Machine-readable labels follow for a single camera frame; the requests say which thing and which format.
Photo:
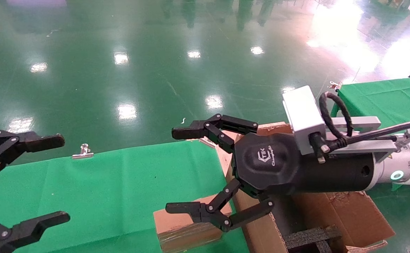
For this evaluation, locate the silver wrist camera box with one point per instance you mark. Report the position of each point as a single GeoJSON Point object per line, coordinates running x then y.
{"type": "Point", "coordinates": [301, 112]}

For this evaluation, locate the silver camera mount bracket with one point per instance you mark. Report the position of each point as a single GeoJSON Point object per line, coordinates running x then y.
{"type": "Point", "coordinates": [363, 123]}

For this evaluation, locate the large green table cloth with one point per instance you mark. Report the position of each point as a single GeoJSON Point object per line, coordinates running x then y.
{"type": "Point", "coordinates": [103, 196]}

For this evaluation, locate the small brown cardboard box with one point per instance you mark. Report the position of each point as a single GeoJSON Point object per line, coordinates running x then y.
{"type": "Point", "coordinates": [176, 240]}

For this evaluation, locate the black foam insert block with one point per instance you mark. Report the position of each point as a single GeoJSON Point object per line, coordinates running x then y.
{"type": "Point", "coordinates": [306, 237]}

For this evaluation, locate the green cloth side table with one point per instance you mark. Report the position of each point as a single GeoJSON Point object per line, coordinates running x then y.
{"type": "Point", "coordinates": [384, 98]}

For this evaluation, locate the large open cardboard carton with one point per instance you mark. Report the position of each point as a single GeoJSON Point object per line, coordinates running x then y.
{"type": "Point", "coordinates": [352, 214]}

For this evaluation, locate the silver metal binder clip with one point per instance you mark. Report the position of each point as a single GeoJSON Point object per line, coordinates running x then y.
{"type": "Point", "coordinates": [207, 142]}
{"type": "Point", "coordinates": [335, 85]}
{"type": "Point", "coordinates": [82, 154]}

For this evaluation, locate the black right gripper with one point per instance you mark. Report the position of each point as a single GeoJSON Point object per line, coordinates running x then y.
{"type": "Point", "coordinates": [271, 165]}

